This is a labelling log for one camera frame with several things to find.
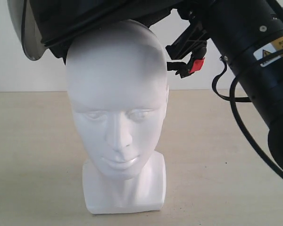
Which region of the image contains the black helmet with tinted visor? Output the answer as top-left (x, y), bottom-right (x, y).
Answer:
top-left (7, 0), bottom-right (181, 61)

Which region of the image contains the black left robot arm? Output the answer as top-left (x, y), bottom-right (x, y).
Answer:
top-left (202, 0), bottom-right (283, 169)

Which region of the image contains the white mannequin head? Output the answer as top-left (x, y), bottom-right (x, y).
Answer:
top-left (66, 20), bottom-right (169, 214)

